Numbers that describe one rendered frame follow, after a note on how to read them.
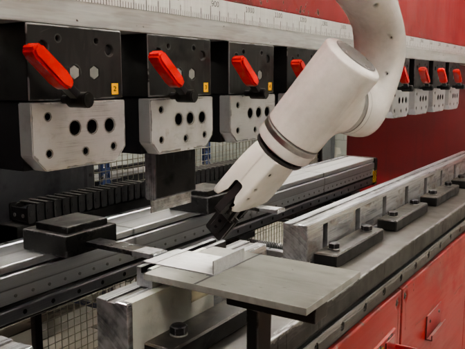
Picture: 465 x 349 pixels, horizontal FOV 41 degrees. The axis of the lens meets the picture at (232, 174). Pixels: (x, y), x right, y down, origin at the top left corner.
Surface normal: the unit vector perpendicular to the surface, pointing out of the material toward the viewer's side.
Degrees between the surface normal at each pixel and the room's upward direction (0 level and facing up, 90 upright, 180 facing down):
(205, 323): 0
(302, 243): 90
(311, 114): 104
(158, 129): 90
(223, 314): 0
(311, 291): 0
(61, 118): 90
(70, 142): 90
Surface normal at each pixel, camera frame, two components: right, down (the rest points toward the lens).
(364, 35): -0.74, 0.62
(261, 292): 0.00, -0.99
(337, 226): 0.84, 0.08
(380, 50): -0.68, 0.50
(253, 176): -0.33, 0.20
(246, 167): -0.49, 0.06
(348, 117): 0.54, 0.69
